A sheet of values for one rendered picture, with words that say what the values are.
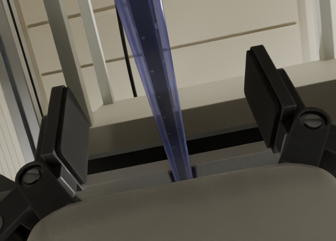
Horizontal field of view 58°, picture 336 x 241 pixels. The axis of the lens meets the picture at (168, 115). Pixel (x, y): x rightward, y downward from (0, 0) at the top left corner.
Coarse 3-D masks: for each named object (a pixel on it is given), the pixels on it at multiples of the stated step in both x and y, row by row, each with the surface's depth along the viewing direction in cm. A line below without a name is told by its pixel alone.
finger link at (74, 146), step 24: (72, 96) 14; (48, 120) 13; (72, 120) 14; (48, 144) 12; (72, 144) 13; (48, 168) 12; (72, 168) 13; (72, 192) 13; (0, 216) 11; (24, 216) 11; (0, 240) 11; (24, 240) 12
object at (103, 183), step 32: (224, 128) 31; (256, 128) 31; (96, 160) 31; (128, 160) 32; (160, 160) 34; (192, 160) 25; (224, 160) 25; (256, 160) 26; (0, 192) 26; (96, 192) 27
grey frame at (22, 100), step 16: (0, 0) 44; (0, 16) 44; (16, 16) 47; (0, 32) 45; (16, 32) 47; (0, 48) 45; (16, 48) 45; (0, 64) 46; (16, 64) 46; (0, 80) 46; (16, 80) 46; (32, 80) 48; (16, 96) 47; (32, 96) 47; (16, 112) 47; (32, 112) 47; (16, 128) 48; (32, 128) 48; (32, 144) 49; (32, 160) 49
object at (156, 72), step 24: (120, 0) 9; (144, 0) 9; (144, 24) 10; (144, 48) 11; (168, 48) 11; (144, 72) 12; (168, 72) 12; (168, 96) 14; (168, 120) 15; (168, 144) 18
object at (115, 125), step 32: (320, 0) 83; (64, 32) 58; (96, 32) 85; (320, 32) 86; (64, 64) 59; (96, 64) 86; (128, 64) 94; (320, 64) 81; (192, 96) 73; (224, 96) 65; (320, 96) 61; (96, 128) 61; (128, 128) 61; (192, 128) 62
